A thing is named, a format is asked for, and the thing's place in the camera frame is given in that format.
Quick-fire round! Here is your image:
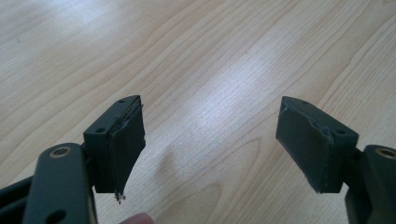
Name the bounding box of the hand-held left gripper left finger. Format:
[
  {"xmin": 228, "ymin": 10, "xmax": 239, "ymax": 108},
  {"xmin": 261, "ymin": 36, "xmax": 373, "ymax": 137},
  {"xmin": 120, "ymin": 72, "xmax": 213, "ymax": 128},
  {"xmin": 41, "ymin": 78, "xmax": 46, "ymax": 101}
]
[{"xmin": 82, "ymin": 94, "xmax": 147, "ymax": 205}]

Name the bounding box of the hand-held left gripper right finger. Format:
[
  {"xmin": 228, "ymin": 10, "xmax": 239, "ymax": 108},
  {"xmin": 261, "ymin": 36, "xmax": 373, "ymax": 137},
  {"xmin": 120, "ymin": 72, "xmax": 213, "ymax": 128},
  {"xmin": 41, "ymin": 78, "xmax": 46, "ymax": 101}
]
[{"xmin": 275, "ymin": 95, "xmax": 360, "ymax": 194}]

